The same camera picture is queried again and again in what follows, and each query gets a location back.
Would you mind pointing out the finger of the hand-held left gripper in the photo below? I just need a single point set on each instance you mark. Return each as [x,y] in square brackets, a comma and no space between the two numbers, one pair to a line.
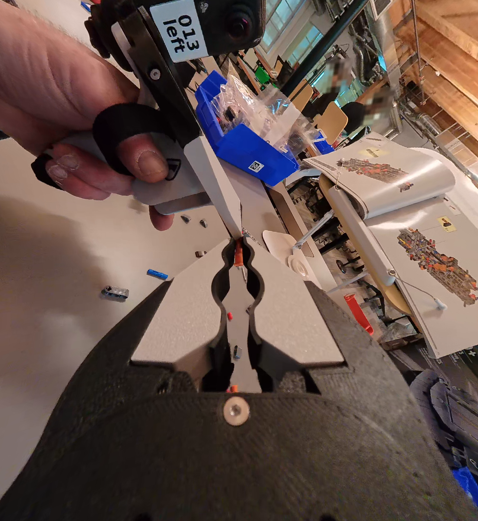
[218,187]

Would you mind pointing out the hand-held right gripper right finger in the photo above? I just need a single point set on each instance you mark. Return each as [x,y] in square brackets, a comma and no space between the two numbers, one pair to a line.
[296,325]

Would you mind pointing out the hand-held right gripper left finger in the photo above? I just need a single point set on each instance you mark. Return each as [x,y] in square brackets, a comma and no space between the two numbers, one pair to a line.
[178,325]

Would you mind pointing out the orange lego pin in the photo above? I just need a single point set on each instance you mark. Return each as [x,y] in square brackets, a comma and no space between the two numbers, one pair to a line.
[238,254]

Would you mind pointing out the long blue lego pin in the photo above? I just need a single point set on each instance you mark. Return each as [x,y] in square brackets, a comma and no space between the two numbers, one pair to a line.
[157,274]

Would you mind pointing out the grey two-hole lego piece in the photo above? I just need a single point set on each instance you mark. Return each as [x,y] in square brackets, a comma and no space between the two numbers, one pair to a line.
[237,352]

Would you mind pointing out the lego set box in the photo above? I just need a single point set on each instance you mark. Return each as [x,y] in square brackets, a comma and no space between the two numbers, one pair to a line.
[446,407]

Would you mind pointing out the lego instruction booklet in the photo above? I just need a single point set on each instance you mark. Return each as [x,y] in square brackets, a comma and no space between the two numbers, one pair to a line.
[406,179]

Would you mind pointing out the person's left hand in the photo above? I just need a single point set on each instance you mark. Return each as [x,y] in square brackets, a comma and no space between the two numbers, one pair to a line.
[39,81]

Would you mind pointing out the blue plastic bin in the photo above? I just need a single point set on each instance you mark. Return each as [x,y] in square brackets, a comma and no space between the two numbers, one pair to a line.
[247,152]

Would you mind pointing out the red black hand tool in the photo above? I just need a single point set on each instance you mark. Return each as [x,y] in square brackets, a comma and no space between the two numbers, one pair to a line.
[359,313]

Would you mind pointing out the dark grey two-hole connector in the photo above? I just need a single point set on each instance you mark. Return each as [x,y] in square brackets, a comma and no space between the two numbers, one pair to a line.
[115,292]

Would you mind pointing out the pile of clear plastic bags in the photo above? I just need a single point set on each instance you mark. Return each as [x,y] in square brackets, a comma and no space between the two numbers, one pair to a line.
[259,110]

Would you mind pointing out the tan wooden chair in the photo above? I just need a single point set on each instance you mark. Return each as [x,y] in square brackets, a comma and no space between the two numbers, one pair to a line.
[302,95]
[331,120]

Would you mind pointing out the blue plastic crate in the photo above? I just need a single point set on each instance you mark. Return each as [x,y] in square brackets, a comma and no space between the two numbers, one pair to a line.
[473,492]

